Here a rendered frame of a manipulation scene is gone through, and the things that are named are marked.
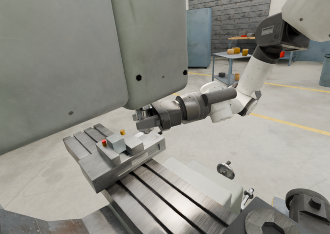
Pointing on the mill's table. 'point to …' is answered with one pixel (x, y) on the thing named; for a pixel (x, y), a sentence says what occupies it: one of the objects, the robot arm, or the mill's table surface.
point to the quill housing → (151, 41)
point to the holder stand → (263, 221)
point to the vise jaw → (132, 143)
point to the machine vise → (118, 161)
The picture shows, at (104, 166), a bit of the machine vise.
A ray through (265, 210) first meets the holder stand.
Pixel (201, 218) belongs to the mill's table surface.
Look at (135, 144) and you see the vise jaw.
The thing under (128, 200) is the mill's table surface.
